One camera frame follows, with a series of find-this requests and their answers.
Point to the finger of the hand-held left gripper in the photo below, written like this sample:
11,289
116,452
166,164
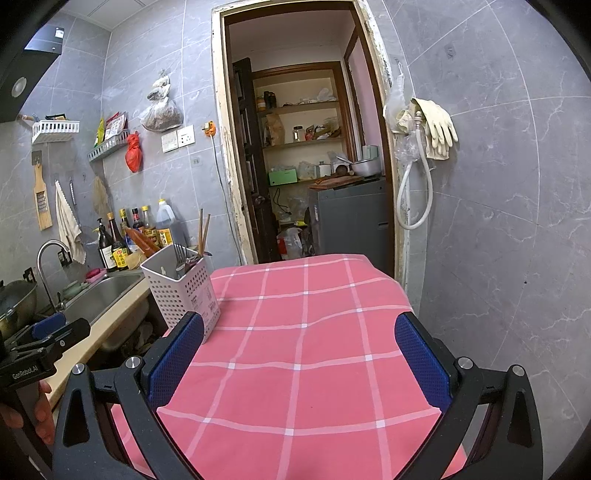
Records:
64,337
48,325

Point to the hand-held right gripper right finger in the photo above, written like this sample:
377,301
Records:
422,364

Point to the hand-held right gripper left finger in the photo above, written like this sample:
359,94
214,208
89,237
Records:
178,364

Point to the white perforated utensil holder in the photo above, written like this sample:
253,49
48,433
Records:
184,304

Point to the steel fork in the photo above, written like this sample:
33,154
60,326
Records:
180,258

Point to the wooden chopstick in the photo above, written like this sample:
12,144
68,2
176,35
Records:
206,233
201,230

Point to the person's left hand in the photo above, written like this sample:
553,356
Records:
44,410

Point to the beige kitchen counter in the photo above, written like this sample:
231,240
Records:
111,323

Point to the steel sink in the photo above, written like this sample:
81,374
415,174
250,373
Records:
101,295

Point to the steel faucet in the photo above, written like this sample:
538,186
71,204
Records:
44,263

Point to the pink sponge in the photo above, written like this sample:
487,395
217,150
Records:
96,274

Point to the soy sauce bottle yellow label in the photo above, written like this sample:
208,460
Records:
120,254

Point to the beige hanging cloth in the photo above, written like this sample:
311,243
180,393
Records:
69,226

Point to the pink checked tablecloth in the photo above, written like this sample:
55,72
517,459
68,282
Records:
300,369

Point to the wooden grater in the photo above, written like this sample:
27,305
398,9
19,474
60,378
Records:
43,203

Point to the large cooking oil jug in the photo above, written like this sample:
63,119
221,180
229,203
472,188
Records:
167,228

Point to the hanging mesh scrubber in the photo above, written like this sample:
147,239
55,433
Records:
100,196

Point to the clear plastic jug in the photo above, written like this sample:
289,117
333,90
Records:
290,244

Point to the red plastic bag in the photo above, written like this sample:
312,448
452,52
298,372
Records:
134,154

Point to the wooden cutting board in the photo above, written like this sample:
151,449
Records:
334,183

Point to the metal pot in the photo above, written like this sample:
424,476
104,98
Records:
366,168

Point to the seasoning packets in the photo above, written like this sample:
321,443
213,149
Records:
113,127

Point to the green box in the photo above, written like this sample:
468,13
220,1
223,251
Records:
283,177

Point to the dark wooden door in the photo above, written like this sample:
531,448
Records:
249,161

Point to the cream rubber gloves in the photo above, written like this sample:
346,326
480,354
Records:
438,127

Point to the orange plug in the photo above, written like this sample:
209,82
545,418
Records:
209,128

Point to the clear bag of dried goods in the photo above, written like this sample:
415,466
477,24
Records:
161,115

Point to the brown paper bag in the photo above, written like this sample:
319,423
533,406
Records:
274,129

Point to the clear plastic bag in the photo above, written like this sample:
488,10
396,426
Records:
395,110

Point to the black range hood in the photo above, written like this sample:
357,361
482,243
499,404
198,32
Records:
27,69

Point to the glass jar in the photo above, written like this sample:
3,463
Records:
298,134

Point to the wooden shelf unit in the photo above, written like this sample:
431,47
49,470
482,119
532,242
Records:
304,108

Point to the metal wall rack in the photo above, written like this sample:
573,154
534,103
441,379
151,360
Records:
110,146

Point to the white wall basket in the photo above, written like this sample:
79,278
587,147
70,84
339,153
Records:
55,131

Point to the white wall switch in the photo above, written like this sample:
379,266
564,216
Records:
170,141

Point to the white wall socket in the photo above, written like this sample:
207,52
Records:
186,136

